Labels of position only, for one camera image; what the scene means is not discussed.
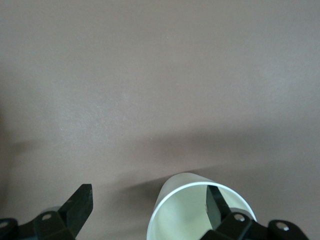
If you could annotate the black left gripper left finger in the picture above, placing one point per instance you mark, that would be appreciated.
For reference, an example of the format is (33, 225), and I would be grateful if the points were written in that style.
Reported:
(75, 210)

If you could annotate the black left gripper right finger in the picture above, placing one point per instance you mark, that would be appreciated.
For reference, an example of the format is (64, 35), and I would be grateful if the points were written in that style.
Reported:
(237, 227)

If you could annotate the white plastic cup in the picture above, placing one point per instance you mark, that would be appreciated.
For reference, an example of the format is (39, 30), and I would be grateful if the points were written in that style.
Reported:
(180, 220)

